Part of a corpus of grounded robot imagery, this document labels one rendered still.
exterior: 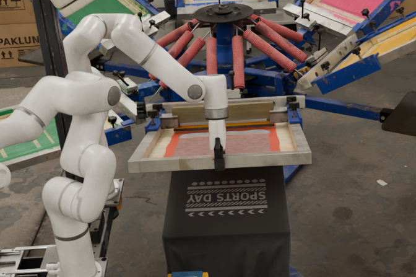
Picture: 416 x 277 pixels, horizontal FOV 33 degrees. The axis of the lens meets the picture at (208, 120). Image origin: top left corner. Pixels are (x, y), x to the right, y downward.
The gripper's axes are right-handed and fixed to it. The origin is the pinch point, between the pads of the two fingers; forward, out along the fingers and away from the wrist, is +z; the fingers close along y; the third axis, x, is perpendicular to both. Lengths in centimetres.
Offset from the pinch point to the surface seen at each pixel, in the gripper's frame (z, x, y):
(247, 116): -3, 9, -58
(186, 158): -2.7, -10.6, 1.8
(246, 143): 1.4, 8.2, -32.1
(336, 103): 4, 51, -114
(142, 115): -2, -37, -79
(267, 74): -10, 20, -129
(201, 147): 1.3, -8.0, -29.7
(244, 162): -0.4, 7.7, 1.8
